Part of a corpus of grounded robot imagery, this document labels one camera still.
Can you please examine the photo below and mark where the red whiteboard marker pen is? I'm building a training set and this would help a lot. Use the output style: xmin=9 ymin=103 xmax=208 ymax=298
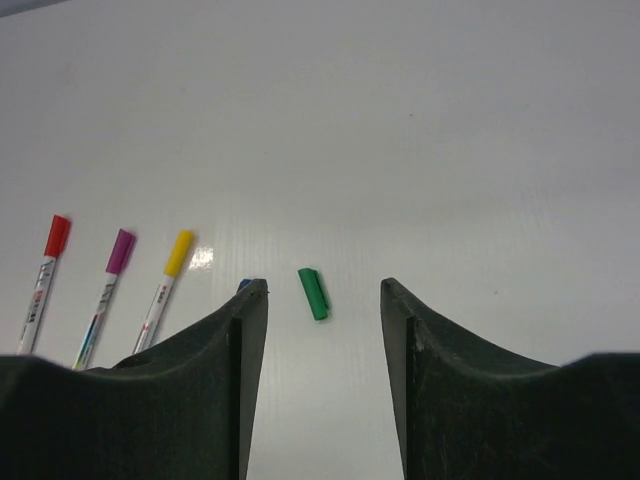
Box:
xmin=17 ymin=255 xmax=57 ymax=355

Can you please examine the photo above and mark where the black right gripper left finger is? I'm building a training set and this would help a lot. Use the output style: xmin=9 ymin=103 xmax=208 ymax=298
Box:
xmin=1 ymin=279 xmax=268 ymax=479

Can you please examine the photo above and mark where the green pen cap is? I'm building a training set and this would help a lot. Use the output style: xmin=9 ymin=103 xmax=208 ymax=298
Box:
xmin=297 ymin=267 xmax=331 ymax=321

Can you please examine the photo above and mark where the magenta pen cap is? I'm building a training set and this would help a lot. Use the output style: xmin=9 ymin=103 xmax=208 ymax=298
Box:
xmin=106 ymin=229 xmax=137 ymax=275

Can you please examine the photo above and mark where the red pen cap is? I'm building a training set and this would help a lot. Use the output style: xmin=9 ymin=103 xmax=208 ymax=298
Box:
xmin=44 ymin=215 xmax=72 ymax=258

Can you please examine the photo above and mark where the yellow pen cap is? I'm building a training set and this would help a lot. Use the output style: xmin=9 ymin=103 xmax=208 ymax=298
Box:
xmin=164 ymin=230 xmax=195 ymax=278

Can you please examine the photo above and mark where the magenta whiteboard marker pen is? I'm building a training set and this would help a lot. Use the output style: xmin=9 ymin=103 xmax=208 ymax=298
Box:
xmin=72 ymin=272 xmax=119 ymax=370

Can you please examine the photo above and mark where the yellow whiteboard marker pen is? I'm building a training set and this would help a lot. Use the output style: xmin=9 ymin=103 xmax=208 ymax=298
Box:
xmin=133 ymin=274 xmax=175 ymax=354

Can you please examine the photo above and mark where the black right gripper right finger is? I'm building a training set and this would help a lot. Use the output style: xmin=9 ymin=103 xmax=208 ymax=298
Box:
xmin=380 ymin=278 xmax=639 ymax=479

